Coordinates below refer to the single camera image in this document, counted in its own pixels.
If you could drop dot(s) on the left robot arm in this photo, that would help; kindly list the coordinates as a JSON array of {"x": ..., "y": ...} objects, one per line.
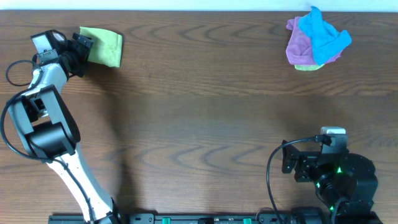
[{"x": 46, "y": 128}]

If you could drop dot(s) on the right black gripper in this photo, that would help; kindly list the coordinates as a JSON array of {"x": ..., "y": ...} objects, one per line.
[{"x": 306, "y": 160}]

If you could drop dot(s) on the light green cloth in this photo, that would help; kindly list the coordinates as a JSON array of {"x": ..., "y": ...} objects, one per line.
[{"x": 107, "y": 47}]

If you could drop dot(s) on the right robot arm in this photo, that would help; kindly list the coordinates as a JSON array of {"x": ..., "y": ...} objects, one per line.
[{"x": 345, "y": 182}]

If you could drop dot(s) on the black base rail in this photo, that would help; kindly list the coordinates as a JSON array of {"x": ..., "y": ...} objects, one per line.
[{"x": 264, "y": 218}]

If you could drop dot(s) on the purple cloth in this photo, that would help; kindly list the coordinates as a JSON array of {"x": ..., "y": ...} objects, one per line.
[{"x": 299, "y": 48}]

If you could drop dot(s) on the blue cloth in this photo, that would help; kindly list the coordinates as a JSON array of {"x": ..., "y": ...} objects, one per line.
[{"x": 326, "y": 41}]

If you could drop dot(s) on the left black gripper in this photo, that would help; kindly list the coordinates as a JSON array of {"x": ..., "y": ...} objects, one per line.
[{"x": 80, "y": 47}]

